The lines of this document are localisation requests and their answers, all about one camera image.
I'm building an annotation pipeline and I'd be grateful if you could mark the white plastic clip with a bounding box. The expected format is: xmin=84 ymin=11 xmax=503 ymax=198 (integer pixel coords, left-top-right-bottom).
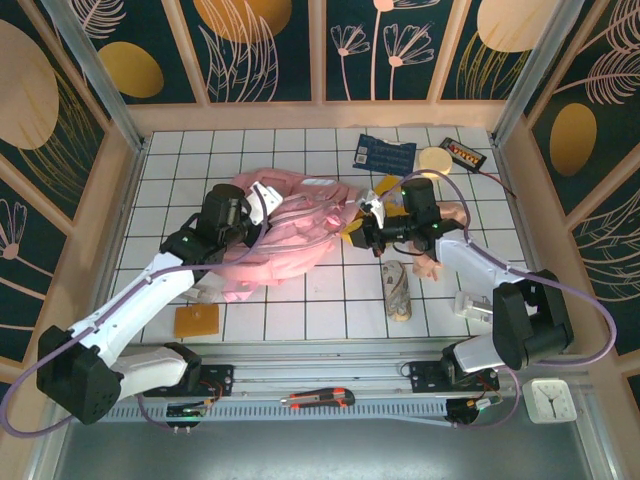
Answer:
xmin=453 ymin=291 xmax=496 ymax=324

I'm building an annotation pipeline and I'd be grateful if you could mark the aluminium mounting rail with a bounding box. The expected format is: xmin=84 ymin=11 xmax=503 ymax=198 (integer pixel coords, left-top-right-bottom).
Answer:
xmin=49 ymin=342 xmax=586 ymax=401

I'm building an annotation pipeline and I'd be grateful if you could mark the orange black utility knife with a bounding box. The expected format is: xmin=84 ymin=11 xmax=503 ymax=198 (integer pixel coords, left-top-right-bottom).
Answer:
xmin=279 ymin=387 xmax=356 ymax=411

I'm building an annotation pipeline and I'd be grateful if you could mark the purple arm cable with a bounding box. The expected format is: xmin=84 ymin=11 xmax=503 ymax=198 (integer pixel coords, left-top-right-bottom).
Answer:
xmin=377 ymin=169 xmax=619 ymax=431
xmin=0 ymin=189 xmax=274 ymax=436

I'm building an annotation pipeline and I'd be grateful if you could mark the beige soft doll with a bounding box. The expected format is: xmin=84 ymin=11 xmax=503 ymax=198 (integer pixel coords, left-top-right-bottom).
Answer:
xmin=409 ymin=199 xmax=474 ymax=284

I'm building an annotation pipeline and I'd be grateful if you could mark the black controller board with wires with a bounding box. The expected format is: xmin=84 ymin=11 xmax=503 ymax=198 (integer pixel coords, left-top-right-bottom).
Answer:
xmin=164 ymin=397 xmax=211 ymax=434
xmin=446 ymin=397 xmax=501 ymax=430

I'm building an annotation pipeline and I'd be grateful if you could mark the black device with orange label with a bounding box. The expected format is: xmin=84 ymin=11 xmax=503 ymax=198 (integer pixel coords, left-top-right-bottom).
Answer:
xmin=438 ymin=137 xmax=489 ymax=170

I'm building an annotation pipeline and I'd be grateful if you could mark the aluminium frame post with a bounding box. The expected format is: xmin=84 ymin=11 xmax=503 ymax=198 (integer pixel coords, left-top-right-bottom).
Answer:
xmin=489 ymin=0 xmax=584 ymax=146
xmin=38 ymin=0 xmax=149 ymax=154

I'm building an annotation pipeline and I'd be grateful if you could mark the pink student backpack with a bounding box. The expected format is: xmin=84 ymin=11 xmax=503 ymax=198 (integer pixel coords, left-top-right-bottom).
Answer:
xmin=197 ymin=168 xmax=361 ymax=304

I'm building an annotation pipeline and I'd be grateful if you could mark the grey slotted cable duct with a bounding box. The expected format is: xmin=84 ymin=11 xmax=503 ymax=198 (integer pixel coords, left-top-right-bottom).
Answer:
xmin=69 ymin=399 xmax=454 ymax=429

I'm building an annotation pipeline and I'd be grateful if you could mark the thin red cable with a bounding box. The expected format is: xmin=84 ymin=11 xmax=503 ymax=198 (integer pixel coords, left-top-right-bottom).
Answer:
xmin=479 ymin=167 xmax=519 ymax=199

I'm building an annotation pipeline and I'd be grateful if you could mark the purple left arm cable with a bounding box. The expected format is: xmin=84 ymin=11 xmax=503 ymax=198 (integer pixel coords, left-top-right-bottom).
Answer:
xmin=0 ymin=189 xmax=274 ymax=436

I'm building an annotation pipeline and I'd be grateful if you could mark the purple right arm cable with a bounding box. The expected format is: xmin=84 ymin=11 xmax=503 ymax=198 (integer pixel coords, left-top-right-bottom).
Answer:
xmin=377 ymin=169 xmax=619 ymax=431

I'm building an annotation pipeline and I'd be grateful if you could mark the yellow cartoon picture book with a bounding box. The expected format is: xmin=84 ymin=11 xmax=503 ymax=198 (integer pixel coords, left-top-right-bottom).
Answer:
xmin=372 ymin=173 xmax=407 ymax=201

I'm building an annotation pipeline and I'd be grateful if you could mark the white square alarm clock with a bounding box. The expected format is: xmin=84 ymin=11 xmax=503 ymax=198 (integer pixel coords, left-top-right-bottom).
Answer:
xmin=522 ymin=378 xmax=579 ymax=425

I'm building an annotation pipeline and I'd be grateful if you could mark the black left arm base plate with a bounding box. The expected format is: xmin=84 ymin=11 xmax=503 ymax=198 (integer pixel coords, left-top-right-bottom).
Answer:
xmin=143 ymin=363 xmax=236 ymax=399

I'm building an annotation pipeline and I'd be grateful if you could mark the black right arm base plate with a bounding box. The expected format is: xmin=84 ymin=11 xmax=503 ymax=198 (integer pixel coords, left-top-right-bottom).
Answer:
xmin=407 ymin=359 xmax=501 ymax=394

